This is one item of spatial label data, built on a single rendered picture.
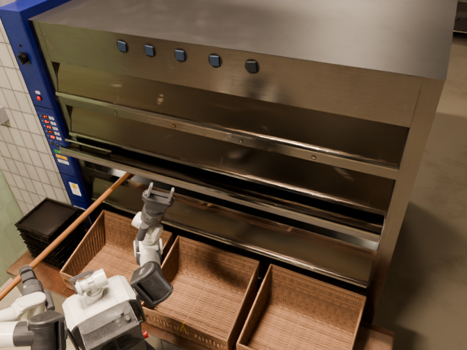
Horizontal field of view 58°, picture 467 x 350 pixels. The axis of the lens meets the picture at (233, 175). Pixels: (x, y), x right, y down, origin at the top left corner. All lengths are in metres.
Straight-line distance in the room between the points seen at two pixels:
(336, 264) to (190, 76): 1.22
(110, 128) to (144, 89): 0.40
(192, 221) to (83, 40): 1.15
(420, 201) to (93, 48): 3.26
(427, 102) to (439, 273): 2.32
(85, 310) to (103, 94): 1.11
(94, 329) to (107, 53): 1.25
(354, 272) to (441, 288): 1.48
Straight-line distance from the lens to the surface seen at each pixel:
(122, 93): 2.25
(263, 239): 2.40
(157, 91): 2.13
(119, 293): 1.78
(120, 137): 2.43
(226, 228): 2.47
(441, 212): 4.34
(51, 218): 2.99
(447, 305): 3.65
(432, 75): 1.67
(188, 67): 1.94
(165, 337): 2.60
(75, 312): 1.78
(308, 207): 2.03
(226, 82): 1.88
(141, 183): 2.59
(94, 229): 2.96
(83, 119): 2.58
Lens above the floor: 2.79
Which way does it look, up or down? 39 degrees down
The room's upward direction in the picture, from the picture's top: 3 degrees counter-clockwise
